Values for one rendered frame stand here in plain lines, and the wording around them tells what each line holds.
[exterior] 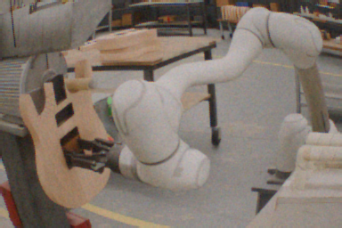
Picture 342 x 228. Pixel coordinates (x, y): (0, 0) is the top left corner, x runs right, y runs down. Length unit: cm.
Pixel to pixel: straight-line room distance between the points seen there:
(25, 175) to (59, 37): 64
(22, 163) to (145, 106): 76
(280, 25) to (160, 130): 54
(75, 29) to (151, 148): 36
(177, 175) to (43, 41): 52
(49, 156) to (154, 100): 41
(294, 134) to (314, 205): 96
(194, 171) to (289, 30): 53
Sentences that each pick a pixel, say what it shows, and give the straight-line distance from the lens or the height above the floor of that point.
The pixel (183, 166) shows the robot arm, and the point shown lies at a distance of 118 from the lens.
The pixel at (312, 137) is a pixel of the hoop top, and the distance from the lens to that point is 103.
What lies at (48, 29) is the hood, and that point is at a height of 146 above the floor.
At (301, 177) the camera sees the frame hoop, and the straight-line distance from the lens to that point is 98.
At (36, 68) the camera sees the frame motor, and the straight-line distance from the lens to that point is 153.
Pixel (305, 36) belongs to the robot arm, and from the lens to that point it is 143.
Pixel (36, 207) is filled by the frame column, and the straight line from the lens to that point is 180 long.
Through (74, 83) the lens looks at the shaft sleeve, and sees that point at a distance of 146.
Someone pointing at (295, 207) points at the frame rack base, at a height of 108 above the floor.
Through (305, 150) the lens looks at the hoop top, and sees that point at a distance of 96.
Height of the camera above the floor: 155
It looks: 16 degrees down
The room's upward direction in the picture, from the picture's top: 5 degrees counter-clockwise
